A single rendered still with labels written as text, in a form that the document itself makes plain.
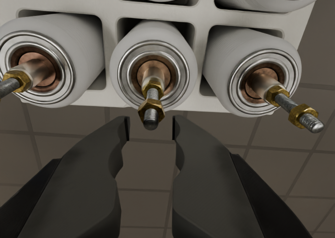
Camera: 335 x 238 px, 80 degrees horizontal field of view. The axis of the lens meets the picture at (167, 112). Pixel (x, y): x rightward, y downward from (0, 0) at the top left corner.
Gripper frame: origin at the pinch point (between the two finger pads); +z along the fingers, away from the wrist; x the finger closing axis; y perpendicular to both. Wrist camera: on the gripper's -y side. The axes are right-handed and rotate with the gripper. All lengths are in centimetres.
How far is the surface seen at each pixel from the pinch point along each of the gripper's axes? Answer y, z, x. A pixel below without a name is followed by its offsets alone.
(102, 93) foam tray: 5.3, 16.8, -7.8
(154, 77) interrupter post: -0.5, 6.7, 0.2
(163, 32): -3.8, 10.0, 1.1
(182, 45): -2.6, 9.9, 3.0
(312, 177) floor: 44, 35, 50
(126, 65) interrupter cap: -0.8, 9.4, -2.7
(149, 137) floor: 26.2, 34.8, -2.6
